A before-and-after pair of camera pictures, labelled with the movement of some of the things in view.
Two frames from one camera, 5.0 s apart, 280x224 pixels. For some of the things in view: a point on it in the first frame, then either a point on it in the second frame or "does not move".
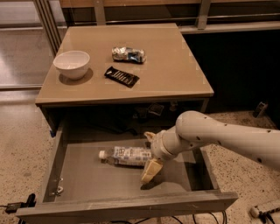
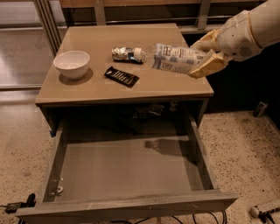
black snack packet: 122,77 does not move
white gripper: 157,148 to 237,36
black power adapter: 12,206 does not move
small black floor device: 261,109 does not move
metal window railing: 192,17 does not move
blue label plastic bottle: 126,156 to 173,59
